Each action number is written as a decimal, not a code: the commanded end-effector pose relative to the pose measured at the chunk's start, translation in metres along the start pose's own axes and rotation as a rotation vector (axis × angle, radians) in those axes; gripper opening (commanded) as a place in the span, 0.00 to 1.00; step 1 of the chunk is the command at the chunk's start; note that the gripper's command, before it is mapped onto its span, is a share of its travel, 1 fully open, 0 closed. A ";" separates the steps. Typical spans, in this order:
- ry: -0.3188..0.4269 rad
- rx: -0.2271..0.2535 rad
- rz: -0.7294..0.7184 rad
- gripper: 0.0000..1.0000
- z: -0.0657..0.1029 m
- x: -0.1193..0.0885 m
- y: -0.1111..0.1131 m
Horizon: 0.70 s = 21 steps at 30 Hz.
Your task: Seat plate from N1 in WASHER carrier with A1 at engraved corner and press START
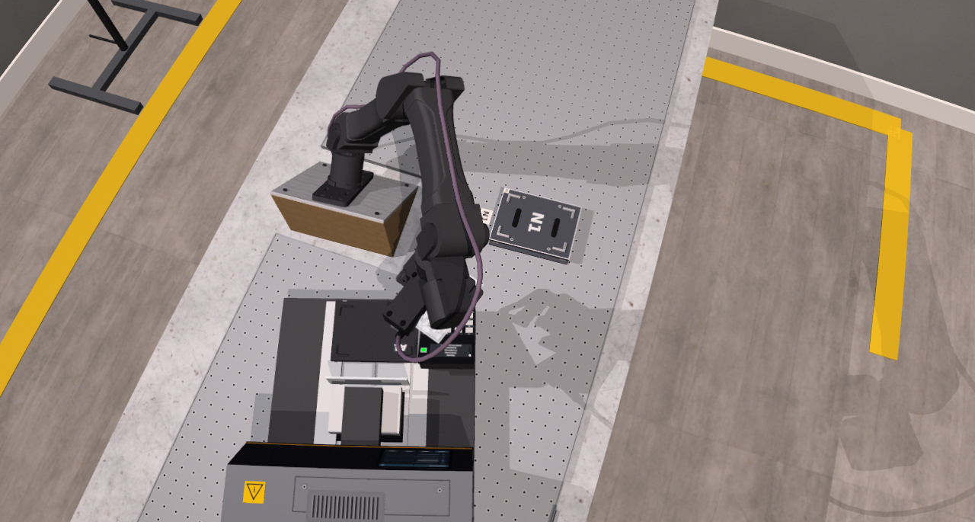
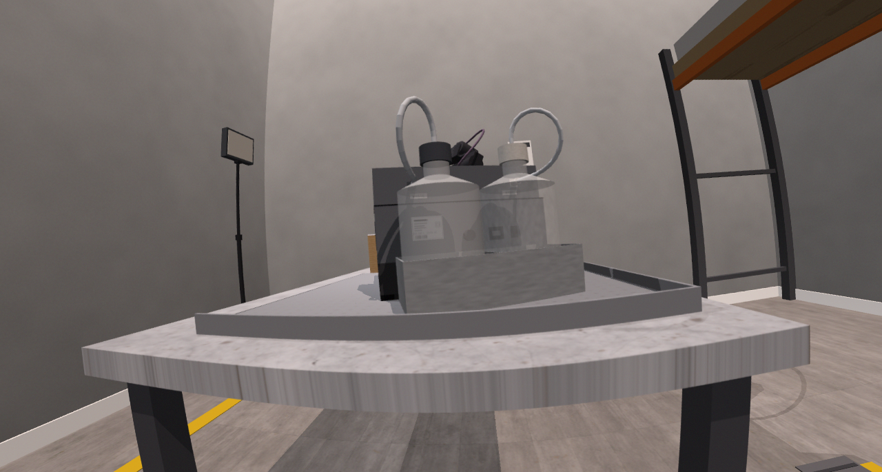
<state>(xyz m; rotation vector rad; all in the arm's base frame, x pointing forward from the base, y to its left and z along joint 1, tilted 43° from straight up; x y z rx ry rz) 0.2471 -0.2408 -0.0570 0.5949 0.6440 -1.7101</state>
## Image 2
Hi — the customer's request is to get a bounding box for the translucent plastic bottle with black cap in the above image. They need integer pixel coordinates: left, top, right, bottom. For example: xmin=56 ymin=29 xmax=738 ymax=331
xmin=397 ymin=142 xmax=485 ymax=262

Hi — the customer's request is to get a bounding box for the grey curved hose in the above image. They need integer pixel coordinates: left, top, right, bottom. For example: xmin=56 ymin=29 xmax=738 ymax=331
xmin=509 ymin=108 xmax=564 ymax=176
xmin=396 ymin=96 xmax=437 ymax=183

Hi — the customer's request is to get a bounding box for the clear plastic bottle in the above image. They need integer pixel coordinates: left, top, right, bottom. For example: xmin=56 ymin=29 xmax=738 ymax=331
xmin=480 ymin=143 xmax=561 ymax=252

